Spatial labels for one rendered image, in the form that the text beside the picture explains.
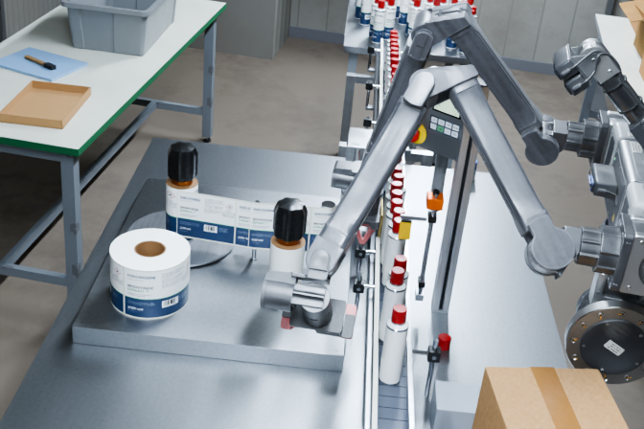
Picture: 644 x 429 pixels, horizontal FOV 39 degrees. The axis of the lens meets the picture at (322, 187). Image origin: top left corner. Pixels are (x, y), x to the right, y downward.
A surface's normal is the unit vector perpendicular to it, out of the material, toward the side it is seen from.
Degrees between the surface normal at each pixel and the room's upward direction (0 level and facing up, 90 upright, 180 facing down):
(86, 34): 95
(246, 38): 90
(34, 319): 0
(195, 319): 0
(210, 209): 90
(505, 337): 0
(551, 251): 50
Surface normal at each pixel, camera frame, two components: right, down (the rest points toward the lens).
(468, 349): 0.09, -0.88
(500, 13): -0.18, 0.45
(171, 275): 0.66, 0.40
